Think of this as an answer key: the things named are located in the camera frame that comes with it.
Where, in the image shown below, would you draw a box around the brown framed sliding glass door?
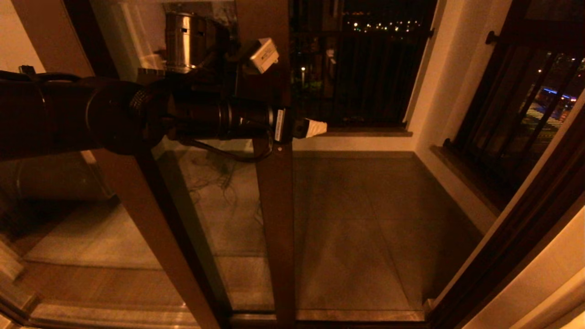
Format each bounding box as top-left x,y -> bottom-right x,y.
89,0 -> 297,328

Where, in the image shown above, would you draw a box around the black railing with round knob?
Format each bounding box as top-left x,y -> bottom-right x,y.
442,0 -> 585,216

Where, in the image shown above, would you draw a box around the dark front-load washing machine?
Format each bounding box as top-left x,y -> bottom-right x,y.
0,153 -> 112,204

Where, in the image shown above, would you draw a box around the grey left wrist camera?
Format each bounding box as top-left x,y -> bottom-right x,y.
249,37 -> 280,74

